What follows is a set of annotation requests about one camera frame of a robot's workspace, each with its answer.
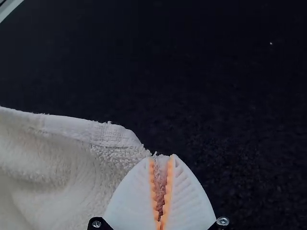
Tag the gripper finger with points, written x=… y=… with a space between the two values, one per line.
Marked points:
x=189 y=206
x=132 y=203

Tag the pale towel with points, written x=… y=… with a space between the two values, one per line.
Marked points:
x=48 y=167

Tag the black mat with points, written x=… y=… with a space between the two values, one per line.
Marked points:
x=192 y=72

